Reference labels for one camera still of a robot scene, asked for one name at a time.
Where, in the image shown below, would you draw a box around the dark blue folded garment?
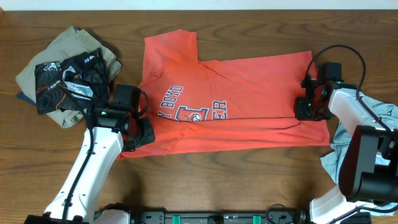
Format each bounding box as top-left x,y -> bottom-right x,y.
16,92 -> 36,106

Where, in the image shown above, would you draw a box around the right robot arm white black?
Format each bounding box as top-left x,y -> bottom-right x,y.
294,82 -> 397,223

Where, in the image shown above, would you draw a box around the khaki folded trousers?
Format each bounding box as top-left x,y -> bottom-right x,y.
15,26 -> 123,129

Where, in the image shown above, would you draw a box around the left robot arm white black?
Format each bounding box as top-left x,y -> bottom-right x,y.
24,106 -> 155,224

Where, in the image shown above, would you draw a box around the red printed t-shirt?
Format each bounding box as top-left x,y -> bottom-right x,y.
120,30 -> 330,159

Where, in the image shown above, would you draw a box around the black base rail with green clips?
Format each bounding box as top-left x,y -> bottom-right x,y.
93,202 -> 373,224

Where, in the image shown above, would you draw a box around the black orange patterned shorts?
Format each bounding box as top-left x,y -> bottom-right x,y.
34,48 -> 109,115

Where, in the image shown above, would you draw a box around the light blue grey garment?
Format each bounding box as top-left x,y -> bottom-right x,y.
310,90 -> 397,223

